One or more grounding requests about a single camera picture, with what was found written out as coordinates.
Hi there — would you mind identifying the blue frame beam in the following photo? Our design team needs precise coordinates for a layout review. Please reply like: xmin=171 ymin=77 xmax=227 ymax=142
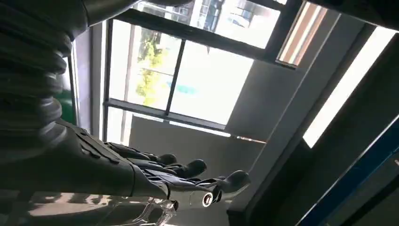
xmin=294 ymin=113 xmax=399 ymax=226

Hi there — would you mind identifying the yellow-green tree outside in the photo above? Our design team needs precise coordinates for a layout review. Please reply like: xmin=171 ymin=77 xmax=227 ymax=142
xmin=136 ymin=28 xmax=168 ymax=108

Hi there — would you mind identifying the dark window frame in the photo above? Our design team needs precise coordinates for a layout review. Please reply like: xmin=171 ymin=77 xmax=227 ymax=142
xmin=101 ymin=0 xmax=315 ymax=147

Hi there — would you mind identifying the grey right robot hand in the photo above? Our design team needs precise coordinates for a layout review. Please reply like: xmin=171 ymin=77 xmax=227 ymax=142
xmin=0 ymin=0 xmax=252 ymax=226

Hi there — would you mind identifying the pale building outside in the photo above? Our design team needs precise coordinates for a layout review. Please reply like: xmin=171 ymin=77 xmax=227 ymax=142
xmin=134 ymin=0 xmax=281 ymax=49

